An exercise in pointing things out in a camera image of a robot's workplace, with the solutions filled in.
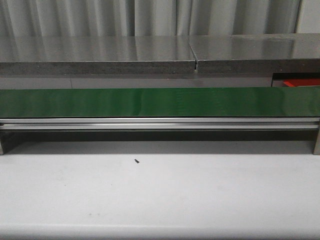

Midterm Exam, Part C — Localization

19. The grey stone slab right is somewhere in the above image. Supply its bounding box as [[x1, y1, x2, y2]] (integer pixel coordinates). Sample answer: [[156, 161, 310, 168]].
[[189, 33, 320, 74]]

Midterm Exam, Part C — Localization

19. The grey stone slab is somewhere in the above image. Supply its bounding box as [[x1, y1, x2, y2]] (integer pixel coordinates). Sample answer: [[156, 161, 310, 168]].
[[189, 33, 320, 74], [0, 36, 196, 76]]

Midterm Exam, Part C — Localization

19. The red plastic bin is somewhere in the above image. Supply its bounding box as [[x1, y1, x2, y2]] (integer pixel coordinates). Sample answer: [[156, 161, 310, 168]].
[[283, 78, 320, 87]]

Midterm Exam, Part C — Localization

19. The green conveyor belt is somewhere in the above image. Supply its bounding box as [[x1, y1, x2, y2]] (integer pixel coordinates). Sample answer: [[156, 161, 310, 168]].
[[0, 87, 320, 118]]

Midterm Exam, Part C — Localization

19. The grey stone slab left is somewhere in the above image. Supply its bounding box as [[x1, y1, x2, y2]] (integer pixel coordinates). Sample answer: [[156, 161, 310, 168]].
[[0, 36, 196, 76]]

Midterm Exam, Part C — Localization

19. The right conveyor support leg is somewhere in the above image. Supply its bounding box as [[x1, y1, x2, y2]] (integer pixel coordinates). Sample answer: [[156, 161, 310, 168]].
[[313, 130, 320, 156]]

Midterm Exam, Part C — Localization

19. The conveyor support leg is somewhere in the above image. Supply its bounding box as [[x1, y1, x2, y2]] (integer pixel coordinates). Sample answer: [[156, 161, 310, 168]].
[[0, 132, 11, 155], [313, 130, 320, 156]]

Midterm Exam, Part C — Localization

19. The left conveyor support leg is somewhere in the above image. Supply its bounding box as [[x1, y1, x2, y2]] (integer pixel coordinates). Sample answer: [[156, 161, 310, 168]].
[[0, 132, 11, 155]]

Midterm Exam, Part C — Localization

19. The grey curtain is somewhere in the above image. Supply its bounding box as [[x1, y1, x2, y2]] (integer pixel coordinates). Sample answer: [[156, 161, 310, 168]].
[[0, 0, 301, 37]]

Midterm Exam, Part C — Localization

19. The aluminium conveyor frame rail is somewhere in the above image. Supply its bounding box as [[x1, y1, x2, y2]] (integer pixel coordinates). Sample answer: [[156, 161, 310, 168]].
[[0, 117, 320, 131]]

